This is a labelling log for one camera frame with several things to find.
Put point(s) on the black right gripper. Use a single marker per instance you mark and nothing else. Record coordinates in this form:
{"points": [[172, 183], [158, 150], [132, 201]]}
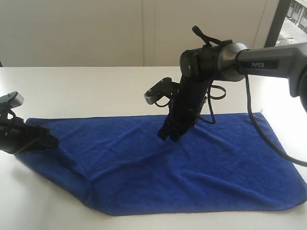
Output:
{"points": [[185, 109]]}

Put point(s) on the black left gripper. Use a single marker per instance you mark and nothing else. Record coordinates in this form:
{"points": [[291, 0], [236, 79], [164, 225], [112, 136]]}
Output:
{"points": [[16, 136]]}

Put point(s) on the blue microfibre cloth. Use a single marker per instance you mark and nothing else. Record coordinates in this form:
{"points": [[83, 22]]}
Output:
{"points": [[119, 166]]}

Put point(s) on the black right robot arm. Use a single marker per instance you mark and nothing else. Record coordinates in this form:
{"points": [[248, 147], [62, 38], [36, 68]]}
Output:
{"points": [[231, 62]]}

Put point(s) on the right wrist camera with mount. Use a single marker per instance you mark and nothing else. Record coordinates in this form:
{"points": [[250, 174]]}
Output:
{"points": [[164, 88]]}

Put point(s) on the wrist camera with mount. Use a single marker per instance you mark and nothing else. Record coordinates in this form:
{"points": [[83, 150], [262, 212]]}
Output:
{"points": [[8, 102], [164, 88]]}

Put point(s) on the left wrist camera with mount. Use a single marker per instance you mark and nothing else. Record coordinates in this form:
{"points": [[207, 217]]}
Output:
{"points": [[8, 102]]}

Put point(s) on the dark window frame post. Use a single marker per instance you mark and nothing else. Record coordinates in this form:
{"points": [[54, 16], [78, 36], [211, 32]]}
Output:
{"points": [[280, 14]]}

